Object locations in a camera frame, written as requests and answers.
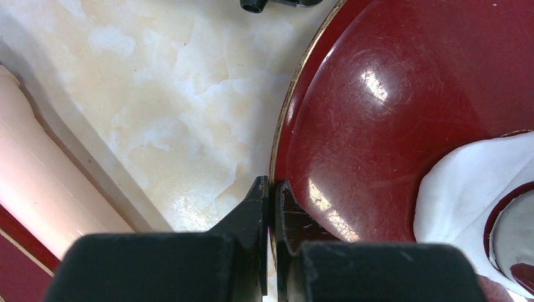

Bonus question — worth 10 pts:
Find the white dough ball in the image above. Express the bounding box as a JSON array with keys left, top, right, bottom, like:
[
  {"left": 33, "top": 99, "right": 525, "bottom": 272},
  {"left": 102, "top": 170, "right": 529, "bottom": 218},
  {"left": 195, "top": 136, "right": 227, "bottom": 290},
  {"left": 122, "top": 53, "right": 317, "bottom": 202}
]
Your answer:
[{"left": 413, "top": 132, "right": 533, "bottom": 298}]

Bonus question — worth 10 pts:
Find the black case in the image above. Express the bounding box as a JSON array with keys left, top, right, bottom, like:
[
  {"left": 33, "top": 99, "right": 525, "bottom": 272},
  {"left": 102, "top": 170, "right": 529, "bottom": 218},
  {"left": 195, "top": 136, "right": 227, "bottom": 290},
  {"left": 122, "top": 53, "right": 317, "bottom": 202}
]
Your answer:
[{"left": 239, "top": 0, "right": 322, "bottom": 14}]

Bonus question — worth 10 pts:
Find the round red tray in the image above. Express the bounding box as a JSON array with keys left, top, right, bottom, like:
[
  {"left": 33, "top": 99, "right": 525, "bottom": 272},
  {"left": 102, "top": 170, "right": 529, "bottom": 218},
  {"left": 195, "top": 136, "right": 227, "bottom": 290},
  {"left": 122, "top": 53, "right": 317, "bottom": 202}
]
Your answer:
[{"left": 268, "top": 0, "right": 534, "bottom": 302}]

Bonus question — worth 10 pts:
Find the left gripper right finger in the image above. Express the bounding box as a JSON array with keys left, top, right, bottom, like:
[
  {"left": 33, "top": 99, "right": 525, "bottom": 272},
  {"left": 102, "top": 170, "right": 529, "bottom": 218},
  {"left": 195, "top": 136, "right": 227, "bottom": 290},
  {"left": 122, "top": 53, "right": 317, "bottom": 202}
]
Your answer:
[{"left": 273, "top": 181, "right": 486, "bottom": 301}]

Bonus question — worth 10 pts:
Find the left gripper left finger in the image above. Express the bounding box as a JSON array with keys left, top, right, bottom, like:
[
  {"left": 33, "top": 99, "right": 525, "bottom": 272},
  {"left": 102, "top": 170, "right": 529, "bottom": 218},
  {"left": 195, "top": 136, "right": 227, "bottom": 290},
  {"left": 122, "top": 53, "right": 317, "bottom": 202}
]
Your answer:
[{"left": 44, "top": 176, "right": 268, "bottom": 301}]

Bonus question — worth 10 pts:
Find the clear glass cup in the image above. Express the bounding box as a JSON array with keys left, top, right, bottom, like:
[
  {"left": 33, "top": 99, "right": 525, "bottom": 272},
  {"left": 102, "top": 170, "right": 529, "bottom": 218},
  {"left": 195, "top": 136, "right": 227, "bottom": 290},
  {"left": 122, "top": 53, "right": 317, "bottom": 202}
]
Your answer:
[{"left": 484, "top": 182, "right": 533, "bottom": 294}]

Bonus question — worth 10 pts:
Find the pink plastic cylinder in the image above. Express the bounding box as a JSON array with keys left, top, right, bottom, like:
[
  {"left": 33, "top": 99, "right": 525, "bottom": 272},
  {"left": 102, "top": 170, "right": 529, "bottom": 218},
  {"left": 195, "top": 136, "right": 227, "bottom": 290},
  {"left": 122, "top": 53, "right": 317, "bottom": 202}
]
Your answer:
[{"left": 1, "top": 66, "right": 132, "bottom": 259}]

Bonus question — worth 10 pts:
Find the red rectangular tray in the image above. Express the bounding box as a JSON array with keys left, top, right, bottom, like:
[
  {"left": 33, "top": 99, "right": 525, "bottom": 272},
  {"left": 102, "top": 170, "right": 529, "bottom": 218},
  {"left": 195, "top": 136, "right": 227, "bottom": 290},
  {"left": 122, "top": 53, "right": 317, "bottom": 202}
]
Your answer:
[{"left": 1, "top": 208, "right": 60, "bottom": 301}]

